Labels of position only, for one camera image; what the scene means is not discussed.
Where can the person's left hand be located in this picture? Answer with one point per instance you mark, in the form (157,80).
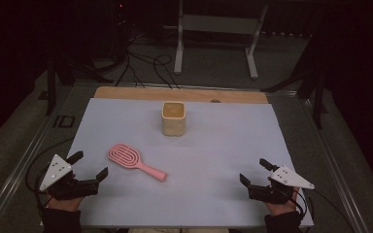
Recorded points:
(65,204)

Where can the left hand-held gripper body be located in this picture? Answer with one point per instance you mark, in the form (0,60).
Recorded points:
(65,187)

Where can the wooden table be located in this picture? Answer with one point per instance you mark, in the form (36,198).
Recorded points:
(142,93)

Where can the black rectangular floor frame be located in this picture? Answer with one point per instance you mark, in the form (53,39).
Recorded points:
(55,121)

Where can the pink hairbrush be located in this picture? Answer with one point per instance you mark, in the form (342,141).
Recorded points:
(124,155)

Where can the black metal stand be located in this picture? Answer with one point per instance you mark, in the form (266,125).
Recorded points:
(319,97)
(50,87)

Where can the beige square cup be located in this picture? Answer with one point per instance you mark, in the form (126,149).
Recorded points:
(173,126)

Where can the person's right hand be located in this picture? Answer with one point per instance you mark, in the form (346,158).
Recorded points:
(283,208)

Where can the aluminium floor rail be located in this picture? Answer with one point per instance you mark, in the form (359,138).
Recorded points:
(19,168)
(336,181)

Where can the dark equipment rack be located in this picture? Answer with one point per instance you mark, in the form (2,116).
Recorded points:
(120,29)

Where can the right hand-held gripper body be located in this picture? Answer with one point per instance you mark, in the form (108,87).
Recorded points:
(268,192)

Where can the white table mat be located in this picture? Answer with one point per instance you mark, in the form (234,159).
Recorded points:
(207,155)

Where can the white metal stand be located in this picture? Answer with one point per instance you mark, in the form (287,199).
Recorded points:
(220,24)

